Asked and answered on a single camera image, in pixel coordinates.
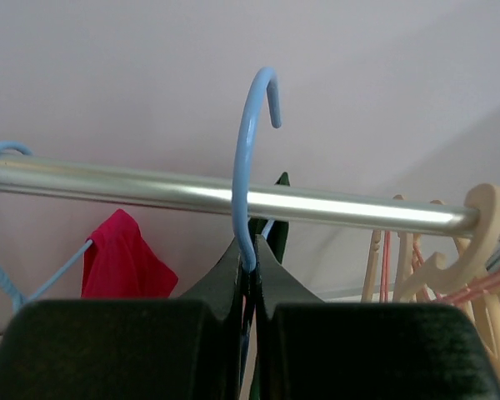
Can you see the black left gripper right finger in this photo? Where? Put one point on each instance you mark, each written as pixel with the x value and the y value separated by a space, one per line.
pixel 311 349

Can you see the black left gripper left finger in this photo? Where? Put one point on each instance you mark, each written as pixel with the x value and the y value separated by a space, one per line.
pixel 188 347

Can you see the green white raglan shirt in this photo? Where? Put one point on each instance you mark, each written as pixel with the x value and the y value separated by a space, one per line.
pixel 275 232

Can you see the beige wooden hanger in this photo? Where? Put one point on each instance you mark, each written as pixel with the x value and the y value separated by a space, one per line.
pixel 473 255

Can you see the red t shirt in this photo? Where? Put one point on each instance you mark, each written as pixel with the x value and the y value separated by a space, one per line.
pixel 120 264

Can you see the beige empty hanger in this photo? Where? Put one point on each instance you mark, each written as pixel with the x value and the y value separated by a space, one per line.
pixel 374 266

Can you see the pink plastic hanger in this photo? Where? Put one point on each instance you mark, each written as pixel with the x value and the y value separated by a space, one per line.
pixel 476 288

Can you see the white clothes rack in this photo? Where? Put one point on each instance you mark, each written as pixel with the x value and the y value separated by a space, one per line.
pixel 46 177

